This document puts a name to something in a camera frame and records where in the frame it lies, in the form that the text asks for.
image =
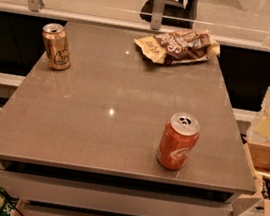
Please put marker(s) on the brown chip bag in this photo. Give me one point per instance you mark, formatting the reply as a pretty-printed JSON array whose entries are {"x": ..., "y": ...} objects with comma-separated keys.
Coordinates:
[{"x": 184, "y": 46}]

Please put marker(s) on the orange soda can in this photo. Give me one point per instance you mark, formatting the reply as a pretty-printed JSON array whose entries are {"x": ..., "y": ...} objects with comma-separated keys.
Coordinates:
[{"x": 178, "y": 139}]

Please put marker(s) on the gold soda can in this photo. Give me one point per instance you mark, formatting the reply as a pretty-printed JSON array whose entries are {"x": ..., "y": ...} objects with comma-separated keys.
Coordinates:
[{"x": 56, "y": 45}]

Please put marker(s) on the black office chair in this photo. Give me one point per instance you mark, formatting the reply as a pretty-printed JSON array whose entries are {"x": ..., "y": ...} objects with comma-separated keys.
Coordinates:
[{"x": 180, "y": 13}]

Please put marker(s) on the grey drawer cabinet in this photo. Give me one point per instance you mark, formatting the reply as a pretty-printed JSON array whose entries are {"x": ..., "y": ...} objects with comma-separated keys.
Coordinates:
[{"x": 47, "y": 196}]

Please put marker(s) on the middle metal railing bracket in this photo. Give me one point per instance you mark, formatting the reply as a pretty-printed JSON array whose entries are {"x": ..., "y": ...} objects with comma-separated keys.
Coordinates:
[{"x": 157, "y": 14}]

